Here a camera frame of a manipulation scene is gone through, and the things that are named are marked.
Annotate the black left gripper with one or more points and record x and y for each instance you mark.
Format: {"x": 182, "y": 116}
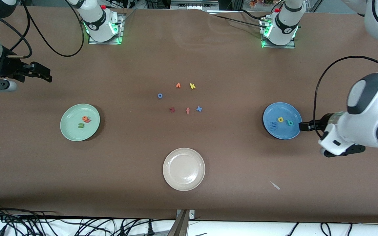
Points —
{"x": 320, "y": 125}

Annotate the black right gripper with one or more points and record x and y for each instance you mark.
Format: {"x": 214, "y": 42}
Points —
{"x": 9, "y": 68}

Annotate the teal foam letter b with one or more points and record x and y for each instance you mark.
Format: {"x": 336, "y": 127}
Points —
{"x": 287, "y": 121}

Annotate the orange foam letter g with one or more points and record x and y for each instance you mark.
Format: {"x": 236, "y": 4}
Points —
{"x": 83, "y": 118}

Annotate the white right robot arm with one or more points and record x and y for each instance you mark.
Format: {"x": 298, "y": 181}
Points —
{"x": 98, "y": 24}

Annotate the blue round plate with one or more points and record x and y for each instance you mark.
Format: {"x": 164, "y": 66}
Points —
{"x": 282, "y": 111}

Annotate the white paper scrap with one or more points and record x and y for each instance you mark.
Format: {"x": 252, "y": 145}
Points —
{"x": 275, "y": 186}

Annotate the green round plate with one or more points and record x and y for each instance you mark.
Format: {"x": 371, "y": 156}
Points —
{"x": 74, "y": 131}

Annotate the beige round plate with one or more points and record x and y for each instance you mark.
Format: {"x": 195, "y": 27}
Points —
{"x": 184, "y": 169}

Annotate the aluminium profile beam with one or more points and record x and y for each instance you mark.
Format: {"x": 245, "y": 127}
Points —
{"x": 180, "y": 226}

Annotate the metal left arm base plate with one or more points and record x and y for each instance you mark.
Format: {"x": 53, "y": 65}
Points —
{"x": 279, "y": 47}

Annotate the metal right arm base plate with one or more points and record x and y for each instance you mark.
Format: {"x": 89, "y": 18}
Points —
{"x": 121, "y": 23}

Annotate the small metal bracket plate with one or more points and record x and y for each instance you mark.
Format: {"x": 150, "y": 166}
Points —
{"x": 192, "y": 214}

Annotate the aluminium frame bar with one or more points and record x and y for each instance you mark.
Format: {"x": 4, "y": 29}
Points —
{"x": 192, "y": 4}

